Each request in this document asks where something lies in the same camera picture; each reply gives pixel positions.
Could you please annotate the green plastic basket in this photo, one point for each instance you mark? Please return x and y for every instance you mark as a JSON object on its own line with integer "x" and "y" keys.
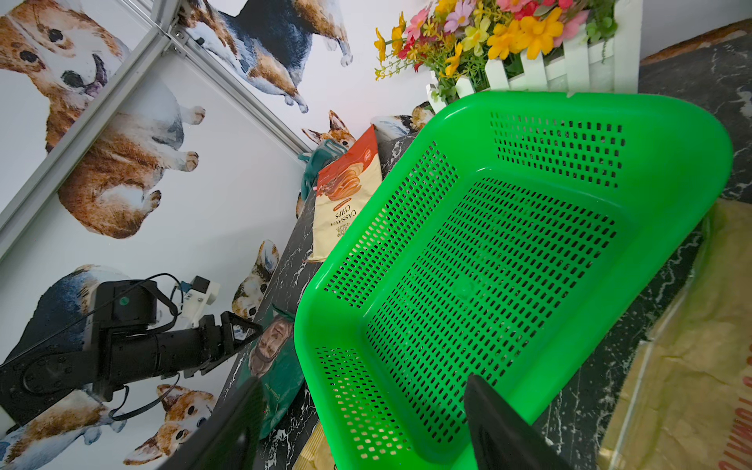
{"x": 505, "y": 244}

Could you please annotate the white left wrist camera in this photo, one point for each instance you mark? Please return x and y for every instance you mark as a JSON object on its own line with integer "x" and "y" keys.
{"x": 197, "y": 295}

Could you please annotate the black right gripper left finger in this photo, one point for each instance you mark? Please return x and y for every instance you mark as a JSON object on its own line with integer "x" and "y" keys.
{"x": 230, "y": 438}

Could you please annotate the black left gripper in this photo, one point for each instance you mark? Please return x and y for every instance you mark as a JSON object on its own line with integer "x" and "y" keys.
{"x": 205, "y": 347}

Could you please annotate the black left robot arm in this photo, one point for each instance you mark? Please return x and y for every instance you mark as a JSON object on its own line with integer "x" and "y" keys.
{"x": 116, "y": 344}

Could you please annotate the aluminium frame rails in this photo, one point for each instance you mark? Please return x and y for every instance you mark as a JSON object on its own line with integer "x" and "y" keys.
{"x": 152, "y": 157}

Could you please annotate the colourful flowers in white fence planter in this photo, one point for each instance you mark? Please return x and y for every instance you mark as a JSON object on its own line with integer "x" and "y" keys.
{"x": 472, "y": 46}

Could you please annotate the tan kettle chips bag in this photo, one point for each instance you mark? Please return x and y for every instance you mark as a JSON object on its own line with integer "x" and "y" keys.
{"x": 316, "y": 454}

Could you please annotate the green Real chips bag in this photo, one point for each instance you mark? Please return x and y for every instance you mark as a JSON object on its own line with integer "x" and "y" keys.
{"x": 273, "y": 360}

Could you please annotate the red cream cassava chips bag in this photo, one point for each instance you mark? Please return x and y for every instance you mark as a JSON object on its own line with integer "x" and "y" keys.
{"x": 344, "y": 188}

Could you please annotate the teal green cloth item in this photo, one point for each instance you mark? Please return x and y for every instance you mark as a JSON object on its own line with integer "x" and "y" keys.
{"x": 324, "y": 154}

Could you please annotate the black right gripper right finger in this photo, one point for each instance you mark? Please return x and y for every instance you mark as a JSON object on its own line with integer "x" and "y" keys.
{"x": 501, "y": 438}

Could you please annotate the tan balsamico tomato chips bag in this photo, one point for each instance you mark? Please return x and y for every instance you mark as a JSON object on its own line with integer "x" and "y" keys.
{"x": 686, "y": 402}

